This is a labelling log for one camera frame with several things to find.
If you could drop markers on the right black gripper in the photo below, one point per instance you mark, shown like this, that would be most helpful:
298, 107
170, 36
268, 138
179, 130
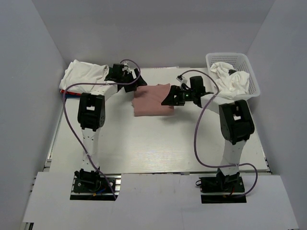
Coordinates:
171, 100

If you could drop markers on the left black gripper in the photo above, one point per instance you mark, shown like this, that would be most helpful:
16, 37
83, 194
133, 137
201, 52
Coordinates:
132, 87

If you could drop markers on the pink printed t shirt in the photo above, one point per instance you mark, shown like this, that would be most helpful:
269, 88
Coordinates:
147, 101

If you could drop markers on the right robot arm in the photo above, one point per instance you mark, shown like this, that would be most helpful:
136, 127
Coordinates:
236, 127

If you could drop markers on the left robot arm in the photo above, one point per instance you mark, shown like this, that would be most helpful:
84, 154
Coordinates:
92, 114

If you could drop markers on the crumpled white t shirt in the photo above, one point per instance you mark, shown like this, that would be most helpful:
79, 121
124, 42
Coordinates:
231, 82

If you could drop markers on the folded white t shirt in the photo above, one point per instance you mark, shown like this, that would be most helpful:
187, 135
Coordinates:
83, 72

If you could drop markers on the folded blue t shirt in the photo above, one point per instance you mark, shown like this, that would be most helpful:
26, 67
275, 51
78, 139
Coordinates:
72, 95

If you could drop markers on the folded red t shirt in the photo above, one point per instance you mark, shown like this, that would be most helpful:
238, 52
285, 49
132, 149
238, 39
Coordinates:
68, 92

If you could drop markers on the white plastic basket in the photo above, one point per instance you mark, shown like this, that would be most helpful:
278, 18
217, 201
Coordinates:
239, 62

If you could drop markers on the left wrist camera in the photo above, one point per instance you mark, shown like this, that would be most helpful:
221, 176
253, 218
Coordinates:
118, 69

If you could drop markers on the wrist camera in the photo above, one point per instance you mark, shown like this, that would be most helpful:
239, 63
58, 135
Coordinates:
118, 69
196, 84

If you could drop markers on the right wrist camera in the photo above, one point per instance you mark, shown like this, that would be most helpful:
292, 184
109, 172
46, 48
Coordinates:
196, 84

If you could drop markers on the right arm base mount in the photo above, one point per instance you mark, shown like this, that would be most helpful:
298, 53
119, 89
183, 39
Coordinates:
213, 193

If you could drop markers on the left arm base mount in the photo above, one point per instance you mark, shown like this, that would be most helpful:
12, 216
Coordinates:
92, 186

